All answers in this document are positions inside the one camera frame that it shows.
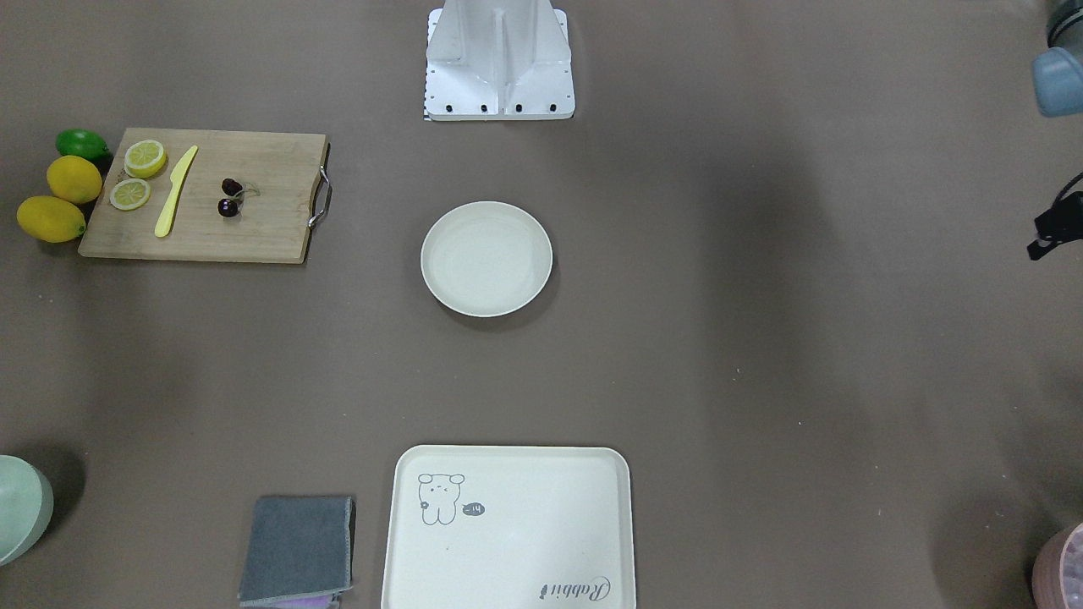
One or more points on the wooden cutting board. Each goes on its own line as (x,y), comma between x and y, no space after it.
(274,227)

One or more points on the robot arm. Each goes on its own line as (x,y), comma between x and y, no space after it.
(1057,71)

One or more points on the cream round plate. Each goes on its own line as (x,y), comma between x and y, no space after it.
(486,259)

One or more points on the whole yellow lemon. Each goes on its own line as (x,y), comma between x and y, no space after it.
(51,219)
(74,179)

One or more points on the pink bowl with ice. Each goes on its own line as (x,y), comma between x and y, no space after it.
(1056,579)

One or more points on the yellow plastic knife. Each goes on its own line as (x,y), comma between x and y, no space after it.
(164,224)

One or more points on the grey folded cloth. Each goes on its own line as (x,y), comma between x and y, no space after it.
(299,552)

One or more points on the dark red cherry pair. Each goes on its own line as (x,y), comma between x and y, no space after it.
(235,193)

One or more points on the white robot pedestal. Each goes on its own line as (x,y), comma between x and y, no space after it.
(498,61)

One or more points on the cream rectangular tray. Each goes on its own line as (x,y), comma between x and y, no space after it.
(510,527)

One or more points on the mint green bowl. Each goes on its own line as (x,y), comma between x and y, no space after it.
(27,503)

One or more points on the lemon half slice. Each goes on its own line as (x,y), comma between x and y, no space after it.
(144,159)

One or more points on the green lime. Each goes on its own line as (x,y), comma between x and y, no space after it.
(83,143)

